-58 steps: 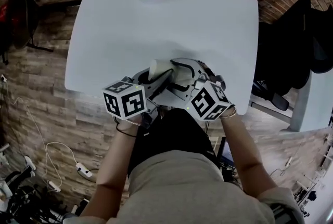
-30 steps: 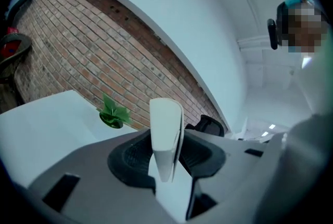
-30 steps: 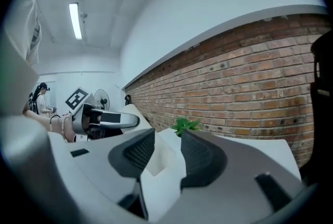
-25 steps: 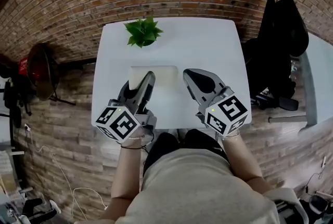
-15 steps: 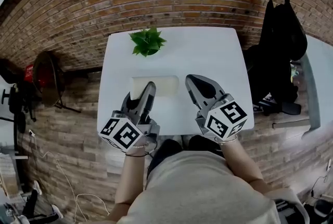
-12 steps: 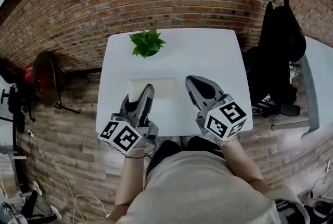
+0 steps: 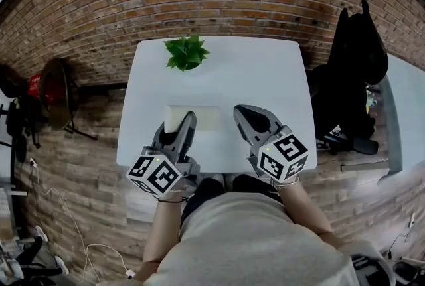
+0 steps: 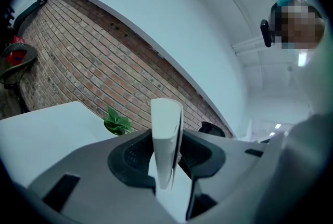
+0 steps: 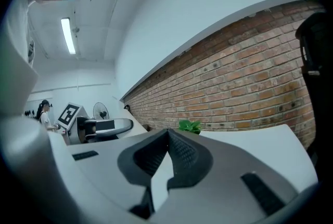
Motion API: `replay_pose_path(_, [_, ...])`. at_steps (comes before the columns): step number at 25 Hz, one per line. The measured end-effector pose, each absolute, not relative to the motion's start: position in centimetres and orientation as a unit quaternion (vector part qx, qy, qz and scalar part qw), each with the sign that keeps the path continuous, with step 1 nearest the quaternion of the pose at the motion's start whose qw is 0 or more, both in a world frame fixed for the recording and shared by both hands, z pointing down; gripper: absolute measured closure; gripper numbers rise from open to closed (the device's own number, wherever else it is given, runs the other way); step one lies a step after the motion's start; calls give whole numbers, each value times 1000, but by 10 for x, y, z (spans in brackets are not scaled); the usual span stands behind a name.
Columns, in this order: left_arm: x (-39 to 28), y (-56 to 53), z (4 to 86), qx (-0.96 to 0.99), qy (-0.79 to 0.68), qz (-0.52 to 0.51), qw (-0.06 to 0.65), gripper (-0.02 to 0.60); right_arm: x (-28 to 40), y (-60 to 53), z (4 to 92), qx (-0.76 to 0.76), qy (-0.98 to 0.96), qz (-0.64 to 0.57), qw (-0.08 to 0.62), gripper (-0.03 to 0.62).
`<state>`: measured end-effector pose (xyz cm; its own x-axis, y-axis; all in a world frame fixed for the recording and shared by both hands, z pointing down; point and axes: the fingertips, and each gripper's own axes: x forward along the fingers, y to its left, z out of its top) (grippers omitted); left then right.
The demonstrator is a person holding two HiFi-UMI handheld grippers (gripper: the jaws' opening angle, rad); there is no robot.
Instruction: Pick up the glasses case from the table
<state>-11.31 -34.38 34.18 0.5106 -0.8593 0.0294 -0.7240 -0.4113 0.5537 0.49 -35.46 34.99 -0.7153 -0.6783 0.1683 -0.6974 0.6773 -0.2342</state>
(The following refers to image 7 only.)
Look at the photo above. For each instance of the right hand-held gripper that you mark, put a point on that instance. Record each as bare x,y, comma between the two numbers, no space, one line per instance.
282,158

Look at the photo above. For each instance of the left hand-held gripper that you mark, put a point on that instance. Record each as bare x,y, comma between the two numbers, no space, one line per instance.
156,175

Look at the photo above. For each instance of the cream glasses case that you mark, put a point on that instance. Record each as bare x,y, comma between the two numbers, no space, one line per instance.
207,117

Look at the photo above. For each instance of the person's right forearm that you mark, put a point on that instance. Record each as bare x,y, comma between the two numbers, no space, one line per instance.
305,211

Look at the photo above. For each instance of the person's left forearm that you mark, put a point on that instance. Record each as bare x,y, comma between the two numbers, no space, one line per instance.
162,231

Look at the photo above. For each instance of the white table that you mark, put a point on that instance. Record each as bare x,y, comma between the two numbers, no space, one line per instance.
252,79

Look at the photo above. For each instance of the person's white shoes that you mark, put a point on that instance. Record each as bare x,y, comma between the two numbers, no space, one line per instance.
227,178

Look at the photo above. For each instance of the person's black trousers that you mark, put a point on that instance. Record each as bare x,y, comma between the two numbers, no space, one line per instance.
206,191

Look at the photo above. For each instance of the black wrist band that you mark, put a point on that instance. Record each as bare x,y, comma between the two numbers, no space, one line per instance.
171,201

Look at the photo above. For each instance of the green potted plant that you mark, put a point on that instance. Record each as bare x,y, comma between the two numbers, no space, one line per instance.
186,54

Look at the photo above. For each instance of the black office chair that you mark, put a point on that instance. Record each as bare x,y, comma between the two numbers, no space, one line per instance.
348,143

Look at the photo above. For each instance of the black coat on chair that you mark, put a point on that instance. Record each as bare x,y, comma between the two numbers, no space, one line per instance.
352,79

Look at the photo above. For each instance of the person's grey shirt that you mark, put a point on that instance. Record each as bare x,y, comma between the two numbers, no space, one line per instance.
252,245

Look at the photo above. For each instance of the red box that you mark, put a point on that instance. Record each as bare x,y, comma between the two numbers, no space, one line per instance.
34,87

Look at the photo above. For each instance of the grey desk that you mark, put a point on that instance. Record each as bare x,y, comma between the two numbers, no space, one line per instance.
406,112

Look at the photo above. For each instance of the black metal stand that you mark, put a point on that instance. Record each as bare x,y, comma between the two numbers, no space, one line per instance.
20,118

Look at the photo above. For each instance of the black chair with cushion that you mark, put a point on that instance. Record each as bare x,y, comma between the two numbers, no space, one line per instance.
391,269

